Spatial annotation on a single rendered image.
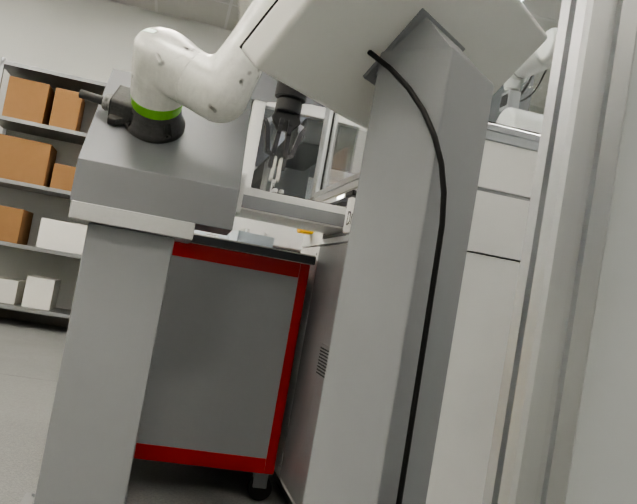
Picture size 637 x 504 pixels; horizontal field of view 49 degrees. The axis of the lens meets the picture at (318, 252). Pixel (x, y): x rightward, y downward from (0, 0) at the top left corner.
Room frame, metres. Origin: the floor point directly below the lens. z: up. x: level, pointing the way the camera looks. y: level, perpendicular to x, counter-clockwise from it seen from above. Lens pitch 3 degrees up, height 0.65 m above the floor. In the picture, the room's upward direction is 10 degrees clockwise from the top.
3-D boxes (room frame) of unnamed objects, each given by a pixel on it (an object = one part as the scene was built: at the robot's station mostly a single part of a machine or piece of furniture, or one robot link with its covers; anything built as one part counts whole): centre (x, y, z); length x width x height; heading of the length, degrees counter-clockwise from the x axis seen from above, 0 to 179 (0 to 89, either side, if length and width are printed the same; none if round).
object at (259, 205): (2.03, 0.05, 0.86); 0.40 x 0.26 x 0.06; 102
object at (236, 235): (2.25, 0.22, 0.78); 0.12 x 0.08 x 0.04; 117
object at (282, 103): (2.00, 0.16, 1.13); 0.08 x 0.07 x 0.09; 102
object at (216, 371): (2.39, 0.35, 0.38); 0.62 x 0.58 x 0.76; 12
